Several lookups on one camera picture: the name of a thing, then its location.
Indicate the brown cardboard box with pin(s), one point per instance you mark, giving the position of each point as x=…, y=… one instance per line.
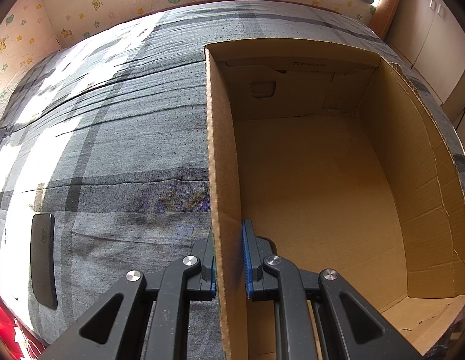
x=311, y=195

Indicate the black flat case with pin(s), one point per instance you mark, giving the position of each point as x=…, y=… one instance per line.
x=43, y=262

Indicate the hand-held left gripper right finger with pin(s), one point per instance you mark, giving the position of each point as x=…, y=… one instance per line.
x=248, y=257

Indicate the orange wooden frame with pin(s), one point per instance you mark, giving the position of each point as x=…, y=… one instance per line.
x=390, y=3

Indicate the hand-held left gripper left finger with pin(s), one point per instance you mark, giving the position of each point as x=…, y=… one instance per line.
x=212, y=272

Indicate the grey plaid bed sheet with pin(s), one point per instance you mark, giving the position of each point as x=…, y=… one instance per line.
x=123, y=138

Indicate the red cloth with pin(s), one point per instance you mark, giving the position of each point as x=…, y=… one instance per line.
x=7, y=326

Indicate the white cabinet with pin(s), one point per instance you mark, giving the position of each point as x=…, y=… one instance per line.
x=423, y=26

